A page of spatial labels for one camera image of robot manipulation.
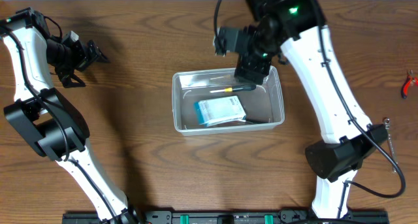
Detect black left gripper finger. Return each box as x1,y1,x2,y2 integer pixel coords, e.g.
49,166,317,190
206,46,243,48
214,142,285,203
87,40,110,63
60,74,86,88

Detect black yellow screwdriver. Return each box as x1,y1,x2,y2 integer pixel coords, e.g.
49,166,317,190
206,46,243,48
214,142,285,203
210,84,257,93

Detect clear plastic container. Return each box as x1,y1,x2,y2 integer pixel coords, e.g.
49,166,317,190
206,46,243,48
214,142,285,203
172,66,285,136

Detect small claw hammer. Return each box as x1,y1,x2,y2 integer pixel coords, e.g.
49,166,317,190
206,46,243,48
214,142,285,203
244,119,268,125

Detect blue white cardboard box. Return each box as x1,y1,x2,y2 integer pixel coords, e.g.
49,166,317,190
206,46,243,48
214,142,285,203
193,96,246,127

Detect silver combination wrench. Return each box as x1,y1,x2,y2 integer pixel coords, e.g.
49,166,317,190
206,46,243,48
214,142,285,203
383,118,398,165

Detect red handled pliers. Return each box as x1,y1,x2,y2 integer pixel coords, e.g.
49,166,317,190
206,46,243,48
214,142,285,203
401,70,417,99

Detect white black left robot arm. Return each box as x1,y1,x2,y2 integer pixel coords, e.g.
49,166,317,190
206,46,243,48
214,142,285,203
1,8,143,224

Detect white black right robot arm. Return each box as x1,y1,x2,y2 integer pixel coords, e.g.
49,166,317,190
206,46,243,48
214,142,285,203
214,0,388,219

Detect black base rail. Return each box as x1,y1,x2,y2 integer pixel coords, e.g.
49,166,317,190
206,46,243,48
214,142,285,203
61,209,390,224

